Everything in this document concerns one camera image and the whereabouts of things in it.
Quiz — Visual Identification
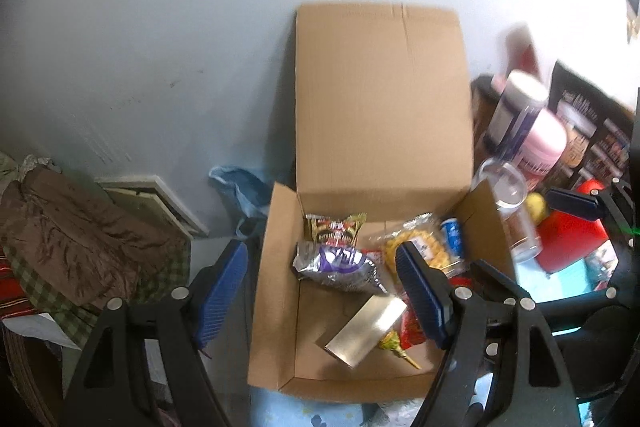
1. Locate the pink canister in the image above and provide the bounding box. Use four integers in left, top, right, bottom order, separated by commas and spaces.
515, 108, 568, 188

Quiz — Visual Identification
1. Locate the large black snack bag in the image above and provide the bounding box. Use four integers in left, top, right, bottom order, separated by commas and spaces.
547, 59, 638, 188

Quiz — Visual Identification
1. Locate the brown cloth pile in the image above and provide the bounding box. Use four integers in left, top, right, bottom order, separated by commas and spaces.
0, 152, 193, 348

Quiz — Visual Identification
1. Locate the brown snack packet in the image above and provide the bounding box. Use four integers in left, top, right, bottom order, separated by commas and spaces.
305, 213, 368, 248

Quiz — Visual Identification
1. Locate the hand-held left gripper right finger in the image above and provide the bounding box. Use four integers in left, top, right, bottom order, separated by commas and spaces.
394, 241, 582, 427

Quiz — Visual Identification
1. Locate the brown blanket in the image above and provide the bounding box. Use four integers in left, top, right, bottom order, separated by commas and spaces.
0, 167, 176, 308

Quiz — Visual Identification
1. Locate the white framed board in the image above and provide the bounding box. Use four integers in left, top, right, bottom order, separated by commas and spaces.
95, 175, 210, 239

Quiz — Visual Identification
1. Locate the dark blue jar white lid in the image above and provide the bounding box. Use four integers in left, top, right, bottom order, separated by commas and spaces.
484, 71, 550, 158

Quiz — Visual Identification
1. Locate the yellow lollipop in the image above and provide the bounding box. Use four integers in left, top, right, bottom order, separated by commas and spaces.
377, 329, 421, 370

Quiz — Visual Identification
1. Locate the clear bag of yellow snacks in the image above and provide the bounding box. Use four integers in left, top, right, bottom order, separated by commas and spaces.
370, 214, 453, 273

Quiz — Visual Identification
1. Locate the yellow fruit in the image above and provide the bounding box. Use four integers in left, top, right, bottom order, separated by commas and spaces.
524, 193, 547, 225

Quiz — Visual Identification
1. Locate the blue snack tube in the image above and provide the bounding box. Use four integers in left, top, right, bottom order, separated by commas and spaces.
440, 217, 468, 264

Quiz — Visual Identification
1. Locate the brown cardboard box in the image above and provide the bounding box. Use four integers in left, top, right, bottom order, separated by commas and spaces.
247, 2, 516, 404

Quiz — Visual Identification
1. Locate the red canister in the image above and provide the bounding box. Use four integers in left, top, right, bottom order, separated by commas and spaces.
535, 179, 611, 278

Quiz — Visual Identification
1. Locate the red striped cloth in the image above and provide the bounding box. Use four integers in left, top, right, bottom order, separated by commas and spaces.
0, 252, 31, 318

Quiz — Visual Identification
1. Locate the blue plastic bag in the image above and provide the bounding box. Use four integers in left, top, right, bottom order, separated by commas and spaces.
209, 164, 275, 239

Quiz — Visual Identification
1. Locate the clear jar orange label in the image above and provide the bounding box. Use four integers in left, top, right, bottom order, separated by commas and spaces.
474, 157, 543, 264

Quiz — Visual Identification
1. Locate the silver snack packet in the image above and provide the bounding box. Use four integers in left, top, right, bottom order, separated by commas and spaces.
291, 241, 390, 295

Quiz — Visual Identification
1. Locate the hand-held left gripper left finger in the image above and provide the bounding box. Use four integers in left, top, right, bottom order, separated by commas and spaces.
61, 240, 250, 427

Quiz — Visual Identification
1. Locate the gold box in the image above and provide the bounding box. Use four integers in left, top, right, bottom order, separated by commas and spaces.
325, 296, 407, 369

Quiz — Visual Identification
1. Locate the red snack packet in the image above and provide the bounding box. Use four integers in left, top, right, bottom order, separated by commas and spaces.
397, 274, 473, 350

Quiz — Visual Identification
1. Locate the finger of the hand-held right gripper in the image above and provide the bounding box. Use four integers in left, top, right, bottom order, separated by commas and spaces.
538, 286, 627, 334
546, 179, 640, 254

